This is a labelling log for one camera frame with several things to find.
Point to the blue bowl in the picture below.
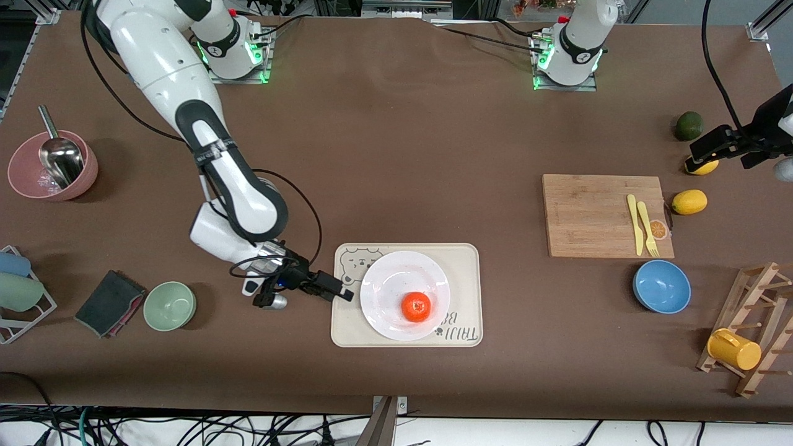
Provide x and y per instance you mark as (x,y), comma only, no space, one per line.
(661,287)

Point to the light blue cup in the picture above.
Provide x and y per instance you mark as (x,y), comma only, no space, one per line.
(12,264)

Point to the pale green bowl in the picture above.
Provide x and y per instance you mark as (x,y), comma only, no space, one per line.
(170,306)

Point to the yellow plastic knife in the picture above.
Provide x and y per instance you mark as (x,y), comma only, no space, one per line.
(635,223)

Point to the toy orange slice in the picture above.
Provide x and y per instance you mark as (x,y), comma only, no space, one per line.
(659,230)

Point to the pink cloth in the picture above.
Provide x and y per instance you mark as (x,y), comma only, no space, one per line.
(131,313)

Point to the pink bowl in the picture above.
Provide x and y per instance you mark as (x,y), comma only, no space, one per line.
(23,173)

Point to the yellow mug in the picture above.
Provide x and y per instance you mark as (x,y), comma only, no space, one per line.
(737,352)

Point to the wooden cutting board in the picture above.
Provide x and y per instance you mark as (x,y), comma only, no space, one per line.
(582,217)

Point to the aluminium stand strut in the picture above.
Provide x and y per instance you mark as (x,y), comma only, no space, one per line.
(381,427)

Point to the green avocado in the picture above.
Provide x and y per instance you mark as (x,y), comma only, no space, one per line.
(689,126)

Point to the pale green cup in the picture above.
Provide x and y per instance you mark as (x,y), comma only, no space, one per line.
(18,292)

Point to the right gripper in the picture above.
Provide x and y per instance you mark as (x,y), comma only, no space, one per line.
(298,276)

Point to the metal scoop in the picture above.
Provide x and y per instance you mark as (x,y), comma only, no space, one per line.
(62,158)

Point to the white round plate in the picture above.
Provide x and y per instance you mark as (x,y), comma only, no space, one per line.
(390,291)

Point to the cream tray with bear print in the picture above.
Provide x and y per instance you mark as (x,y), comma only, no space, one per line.
(464,266)

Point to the yellow lemon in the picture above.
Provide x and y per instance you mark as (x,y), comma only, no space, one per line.
(707,168)
(689,202)

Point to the wooden drying rack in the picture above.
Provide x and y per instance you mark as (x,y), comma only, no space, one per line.
(731,316)

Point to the yellow plastic fork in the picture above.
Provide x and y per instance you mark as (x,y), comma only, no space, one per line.
(647,226)

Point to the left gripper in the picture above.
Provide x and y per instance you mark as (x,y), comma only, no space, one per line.
(759,132)

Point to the aluminium table corner bracket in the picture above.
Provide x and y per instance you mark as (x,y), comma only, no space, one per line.
(48,17)
(759,30)

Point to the orange mandarin fruit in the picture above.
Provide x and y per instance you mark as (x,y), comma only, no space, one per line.
(416,306)

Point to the dark grey cloth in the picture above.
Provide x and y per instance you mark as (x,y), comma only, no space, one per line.
(105,303)

